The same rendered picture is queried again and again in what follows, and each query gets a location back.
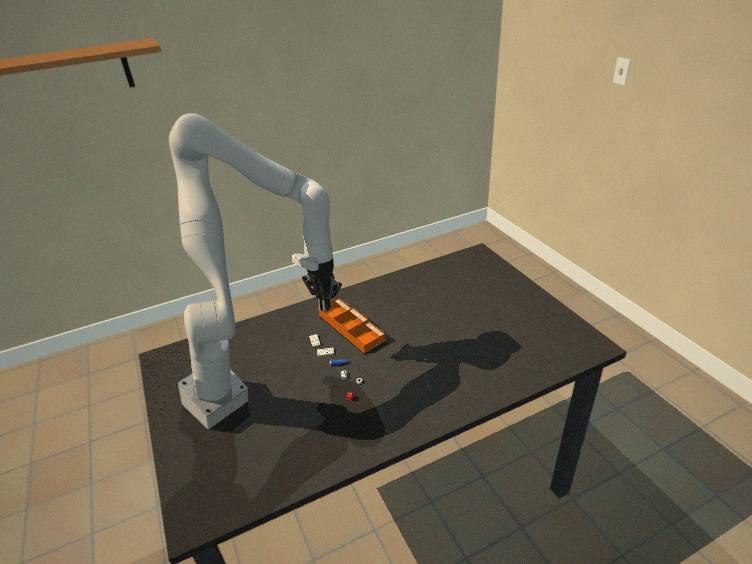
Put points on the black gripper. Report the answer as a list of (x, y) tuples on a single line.
[(325, 276)]

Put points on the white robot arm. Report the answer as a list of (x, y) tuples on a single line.
[(209, 325)]

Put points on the orange labelled bins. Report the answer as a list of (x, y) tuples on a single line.
[(353, 325)]

